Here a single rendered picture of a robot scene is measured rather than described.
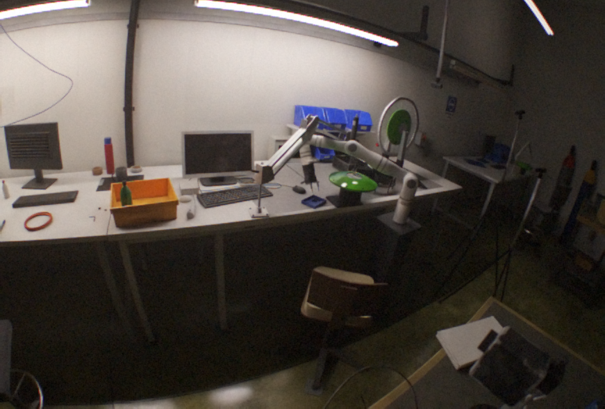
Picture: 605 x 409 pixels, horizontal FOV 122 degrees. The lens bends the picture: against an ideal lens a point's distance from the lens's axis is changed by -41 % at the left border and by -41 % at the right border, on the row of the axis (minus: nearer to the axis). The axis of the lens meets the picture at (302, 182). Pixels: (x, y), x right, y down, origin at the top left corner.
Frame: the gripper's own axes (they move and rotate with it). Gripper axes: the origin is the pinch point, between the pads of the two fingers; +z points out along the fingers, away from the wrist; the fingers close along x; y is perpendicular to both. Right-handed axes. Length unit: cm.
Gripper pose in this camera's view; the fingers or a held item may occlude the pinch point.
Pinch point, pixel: (315, 192)
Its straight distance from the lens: 175.5
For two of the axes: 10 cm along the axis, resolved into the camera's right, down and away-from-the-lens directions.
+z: 1.9, 9.8, 0.2
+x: -7.4, 1.6, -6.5
